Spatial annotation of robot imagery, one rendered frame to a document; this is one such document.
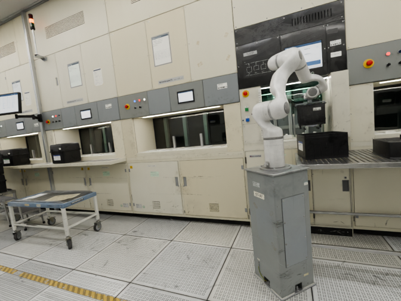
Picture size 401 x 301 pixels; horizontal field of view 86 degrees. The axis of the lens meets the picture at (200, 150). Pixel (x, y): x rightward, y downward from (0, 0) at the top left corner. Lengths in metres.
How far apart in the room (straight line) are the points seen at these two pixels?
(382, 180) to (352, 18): 1.30
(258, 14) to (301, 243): 1.90
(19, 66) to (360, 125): 4.49
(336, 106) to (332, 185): 0.68
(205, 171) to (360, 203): 1.40
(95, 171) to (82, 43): 1.68
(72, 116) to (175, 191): 1.83
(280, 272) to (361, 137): 1.27
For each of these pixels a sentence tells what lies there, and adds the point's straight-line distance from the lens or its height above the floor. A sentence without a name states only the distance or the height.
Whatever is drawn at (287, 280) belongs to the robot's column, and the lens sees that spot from 1.57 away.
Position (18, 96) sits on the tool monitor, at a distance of 3.65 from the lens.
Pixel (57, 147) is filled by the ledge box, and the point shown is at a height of 1.02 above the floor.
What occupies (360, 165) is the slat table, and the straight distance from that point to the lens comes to 1.55.
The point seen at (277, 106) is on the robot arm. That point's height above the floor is 1.14.
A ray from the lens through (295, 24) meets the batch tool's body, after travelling 2.26.
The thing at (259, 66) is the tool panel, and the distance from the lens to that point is 2.18.
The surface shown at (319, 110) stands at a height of 1.11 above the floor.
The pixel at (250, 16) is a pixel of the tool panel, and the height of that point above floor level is 2.03.
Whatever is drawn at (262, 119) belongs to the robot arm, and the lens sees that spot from 1.40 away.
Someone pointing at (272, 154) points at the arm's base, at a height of 0.86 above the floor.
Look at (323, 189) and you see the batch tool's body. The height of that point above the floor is 0.42.
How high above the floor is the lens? 1.04
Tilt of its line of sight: 5 degrees down
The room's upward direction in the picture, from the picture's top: 6 degrees counter-clockwise
